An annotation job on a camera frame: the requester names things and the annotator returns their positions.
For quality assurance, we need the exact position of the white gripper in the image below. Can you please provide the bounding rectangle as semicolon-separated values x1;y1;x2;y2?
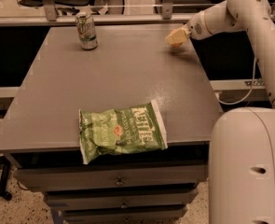
166;11;212;45

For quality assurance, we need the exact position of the orange fruit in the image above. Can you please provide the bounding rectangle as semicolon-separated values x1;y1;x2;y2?
172;43;182;48

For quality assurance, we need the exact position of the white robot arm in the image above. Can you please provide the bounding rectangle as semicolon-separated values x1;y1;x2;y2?
167;0;275;224

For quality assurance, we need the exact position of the green kettle chip bag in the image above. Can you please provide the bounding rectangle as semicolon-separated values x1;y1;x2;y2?
79;100;168;164

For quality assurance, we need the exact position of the green white soda can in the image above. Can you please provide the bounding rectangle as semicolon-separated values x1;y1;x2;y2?
76;12;98;50

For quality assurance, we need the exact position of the grey drawer cabinet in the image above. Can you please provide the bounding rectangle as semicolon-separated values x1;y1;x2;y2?
0;25;221;224

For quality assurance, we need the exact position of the grey metal railing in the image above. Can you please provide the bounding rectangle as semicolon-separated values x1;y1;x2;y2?
0;0;275;28

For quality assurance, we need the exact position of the black stand with caster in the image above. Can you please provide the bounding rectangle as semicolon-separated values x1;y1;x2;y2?
0;152;13;202

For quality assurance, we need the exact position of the white cable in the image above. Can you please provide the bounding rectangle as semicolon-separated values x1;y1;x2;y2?
217;58;257;106

